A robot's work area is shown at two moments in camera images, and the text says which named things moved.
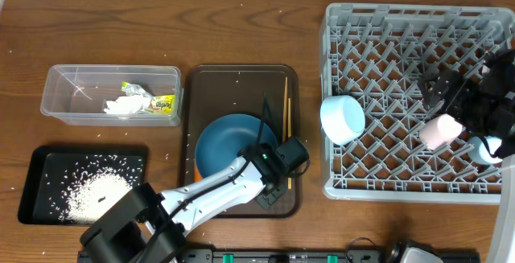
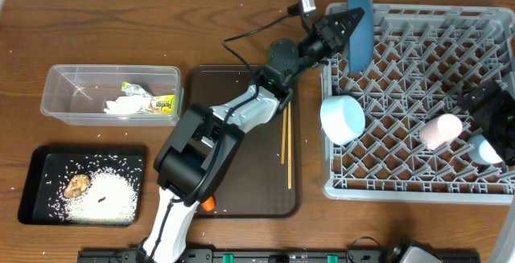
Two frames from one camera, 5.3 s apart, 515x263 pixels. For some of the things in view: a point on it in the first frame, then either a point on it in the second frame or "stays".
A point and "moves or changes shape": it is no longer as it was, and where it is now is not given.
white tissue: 127,104 stays
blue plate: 221,140 moves or changes shape
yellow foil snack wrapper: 162,104 stays
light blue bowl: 342,119 stays
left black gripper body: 272,193 -> 327,34
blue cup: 479,152 stays
